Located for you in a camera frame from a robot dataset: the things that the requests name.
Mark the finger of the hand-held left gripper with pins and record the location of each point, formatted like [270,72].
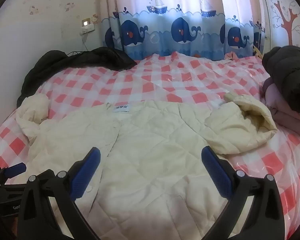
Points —
[43,173]
[15,168]

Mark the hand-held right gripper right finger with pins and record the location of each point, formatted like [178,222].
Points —
[216,172]

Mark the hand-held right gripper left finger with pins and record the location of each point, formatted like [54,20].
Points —
[86,172]

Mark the cream quilted jacket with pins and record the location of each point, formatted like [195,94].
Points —
[152,142]

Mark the folded pink clothes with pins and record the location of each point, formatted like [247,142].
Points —
[280,100]

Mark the pink checkered bed cover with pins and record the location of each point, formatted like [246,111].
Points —
[165,80]

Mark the black jacket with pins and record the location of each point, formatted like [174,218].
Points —
[90,57]

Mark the small pink cloth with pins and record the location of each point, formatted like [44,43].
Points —
[231,55]

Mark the dark puffer jacket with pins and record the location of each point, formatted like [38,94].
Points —
[290,75]

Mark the small yellow object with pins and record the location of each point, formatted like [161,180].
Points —
[258,52]

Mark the whale print curtain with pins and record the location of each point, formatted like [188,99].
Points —
[180,17]

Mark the white wall socket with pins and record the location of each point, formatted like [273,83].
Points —
[88,26]

